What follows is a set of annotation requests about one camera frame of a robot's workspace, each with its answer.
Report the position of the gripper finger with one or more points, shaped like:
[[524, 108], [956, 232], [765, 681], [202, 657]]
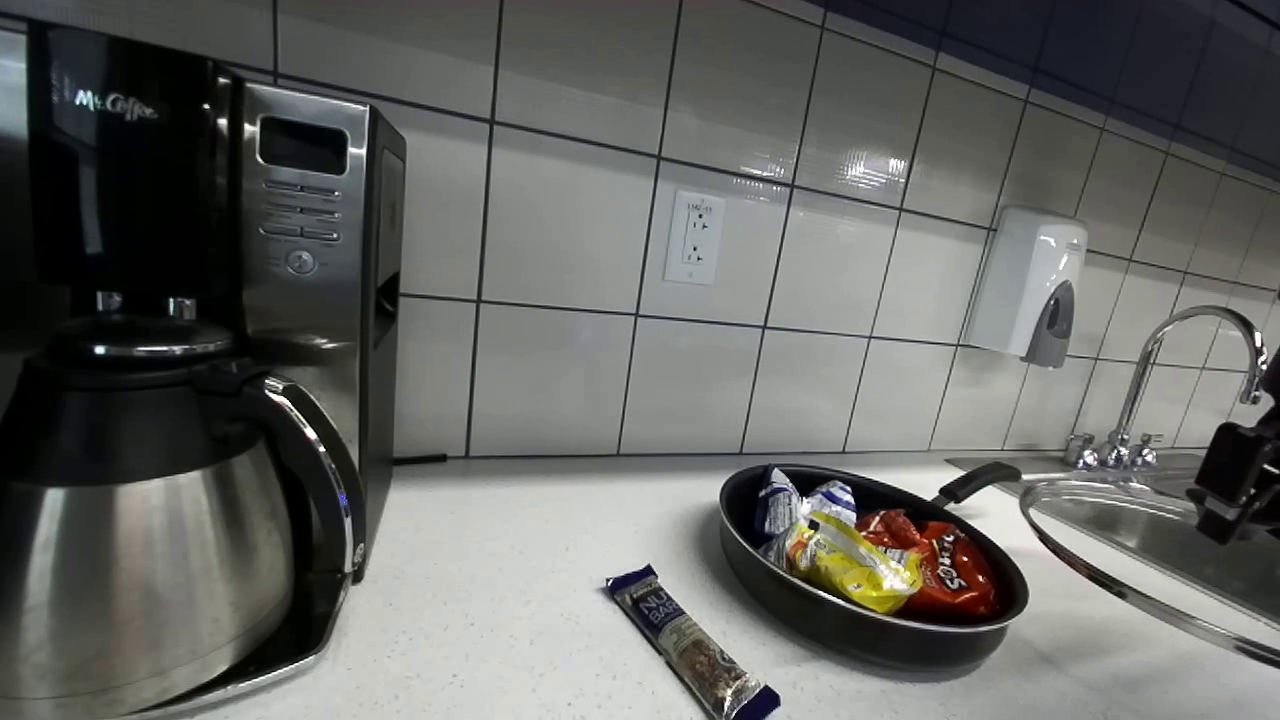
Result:
[[1238, 462]]

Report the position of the glass pan lid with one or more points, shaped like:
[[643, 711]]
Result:
[[1130, 545]]

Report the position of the chrome tap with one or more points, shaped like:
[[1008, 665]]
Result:
[[1150, 360]]

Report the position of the steel sink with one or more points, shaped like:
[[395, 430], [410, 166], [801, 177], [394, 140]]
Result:
[[1010, 466]]

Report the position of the white soap dispenser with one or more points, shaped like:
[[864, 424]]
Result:
[[1022, 280]]

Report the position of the orange snack packet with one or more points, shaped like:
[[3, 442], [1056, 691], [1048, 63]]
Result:
[[950, 575]]

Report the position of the yellow snack packet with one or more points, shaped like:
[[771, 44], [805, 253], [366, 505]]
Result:
[[850, 565]]

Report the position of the black frying pan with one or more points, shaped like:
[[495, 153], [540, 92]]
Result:
[[850, 625]]

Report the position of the blue and white snack packet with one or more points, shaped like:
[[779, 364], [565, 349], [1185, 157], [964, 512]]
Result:
[[778, 500]]

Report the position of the blue wrapped granola bar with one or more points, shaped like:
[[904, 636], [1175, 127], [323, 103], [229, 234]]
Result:
[[690, 645]]

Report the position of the black and steel coffee maker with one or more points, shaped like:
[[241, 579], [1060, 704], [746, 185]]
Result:
[[310, 300]]

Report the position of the steel coffee carafe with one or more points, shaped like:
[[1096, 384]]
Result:
[[150, 560]]

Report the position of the white wall socket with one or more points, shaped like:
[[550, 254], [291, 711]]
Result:
[[694, 238]]

